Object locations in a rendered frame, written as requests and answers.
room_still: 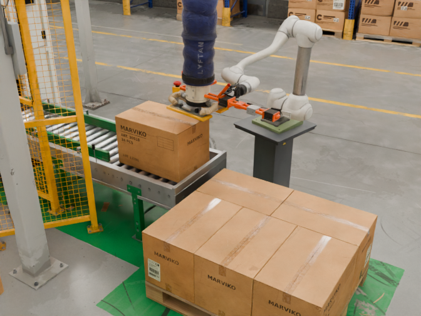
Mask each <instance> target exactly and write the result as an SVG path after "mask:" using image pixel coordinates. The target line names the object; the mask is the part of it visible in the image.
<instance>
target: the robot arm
mask: <svg viewBox="0 0 421 316"><path fill-rule="evenodd" d="M322 33H323V32H322V29H321V27H320V26H318V25H317V24H315V23H313V22H310V21H305V20H299V18H298V17H297V16H294V15H292V16H290V17H288V18H287V19H286V20H285V21H284V22H283V23H282V25H281V26H280V27H279V29H278V32H277V33H276V36H275V38H274V41H273V43H272V44H271V46H269V47H268V48H266V49H265V50H262V51H260V52H258V53H255V54H253V55H251V56H248V57H247V58H245V59H243V60H241V61H240V62H239V63H238V64H237V65H236V66H232V67H230V68H224V69H223V70H222V73H221V77H222V79H223V80H224V81H225V82H227V83H230V84H231V86H230V88H228V89H227V91H226V92H224V93H223V94H225V95H227V94H229V93H231V92H232V91H234V95H233V97H236V101H238V98H239V97H240V96H243V95H246V94H248V93H251V92H253V91H255V90H256V89H257V88H258V87H259V83H260V81H259V79H258V78H256V77H254V76H246V75H244V72H243V70H244V68H245V67H246V66H247V65H249V64H251V63H254V62H256V61H259V60H261V59H263V58H266V57H269V56H271V55H273V54H274V53H275V52H277V50H278V49H280V47H282V45H283V44H285V42H287V40H288V39H289V38H296V42H297V45H298V53H297V59H296V68H295V73H294V83H293V92H292V93H291V94H289V96H287V95H286V92H285V91H284V90H282V89H281V88H274V89H272V90H271V91H270V92H269V94H268V97H267V100H266V107H267V108H271V107H274V108H280V109H281V110H282V111H286V112H291V118H288V117H282V116H280V118H279V119H278V120H276V121H274V122H272V121H269V120H266V119H262V118H261V121H262V122H266V123H268V124H271V125H273V126H275V127H279V126H280V125H281V124H283V123H285V122H287V121H290V119H293V120H297V121H304V120H308V119H309V118H310V117H311V115H312V113H313V109H312V106H311V104H309V101H308V96H307V95H306V94H305V92H306V84H307V79H308V70H309V62H310V57H311V48H312V47H313V46H314V44H315V42H317V41H319V40H320V39H321V37H322ZM234 87H235V89H232V88H234Z"/></svg>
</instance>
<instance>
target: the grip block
mask: <svg viewBox="0 0 421 316"><path fill-rule="evenodd" d="M233 100H236V97H233V96H231V95H227V96H226V95H225V94H224V95H222V96H219V98H218V105H220V106H222V107H225V108H230V107H232V105H229V102H233Z"/></svg>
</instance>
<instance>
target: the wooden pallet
mask: <svg viewBox="0 0 421 316"><path fill-rule="evenodd" d="M368 266H369V263H368V265H367V267H366V268H365V271H364V272H363V274H362V276H361V278H360V279H359V281H358V283H357V285H356V287H355V289H354V291H353V292H352V294H351V296H350V298H349V299H348V301H347V303H346V305H345V307H344V309H343V310H342V312H341V314H340V316H346V313H347V308H348V304H349V302H350V300H351V298H352V296H353V295H354V293H355V291H356V289H357V288H358V286H361V287H362V285H363V284H364V282H365V280H366V276H367V272H368ZM145 287H146V296H147V297H148V298H150V299H152V300H154V301H156V302H157V303H159V304H161V305H163V306H165V307H167V308H169V309H171V310H173V311H175V312H177V313H179V314H181V315H183V316H218V315H216V314H214V313H212V312H210V311H208V310H206V309H204V308H202V307H200V306H198V305H196V304H194V303H191V302H189V301H187V300H185V299H183V298H181V297H179V296H177V295H174V294H173V293H170V292H168V291H166V290H164V289H163V288H160V287H158V286H156V285H154V284H152V283H150V282H148V281H145Z"/></svg>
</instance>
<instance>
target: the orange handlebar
mask: <svg viewBox="0 0 421 316"><path fill-rule="evenodd" d="M185 87H186V85H181V86H180V89H181V90H184V91H185ZM204 97H206V98H209V99H212V100H216V101H218V98H217V97H213V96H210V95H207V94H205V95H204ZM229 105H232V106H234V107H235V108H238V109H244V110H247V107H248V106H250V105H248V104H246V103H245V102H242V101H239V102H238V101H235V100H233V102H229ZM263 111H265V109H261V108H260V109H259V110H256V111H255V113H257V114H260V115H262V112H263ZM279 118H280V114H278V115H277V116H275V119H279Z"/></svg>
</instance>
